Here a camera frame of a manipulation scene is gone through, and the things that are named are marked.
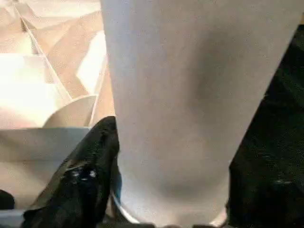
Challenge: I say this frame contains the white plastic table leg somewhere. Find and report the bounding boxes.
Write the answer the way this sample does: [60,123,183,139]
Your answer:
[101,0,303,227]

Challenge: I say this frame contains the white plastic table top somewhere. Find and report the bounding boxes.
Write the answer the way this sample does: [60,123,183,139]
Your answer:
[0,0,119,214]

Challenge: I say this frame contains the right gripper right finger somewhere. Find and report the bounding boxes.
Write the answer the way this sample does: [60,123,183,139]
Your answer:
[224,142,304,228]

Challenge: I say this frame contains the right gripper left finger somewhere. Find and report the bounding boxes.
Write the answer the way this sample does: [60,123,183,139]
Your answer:
[22,115,120,228]

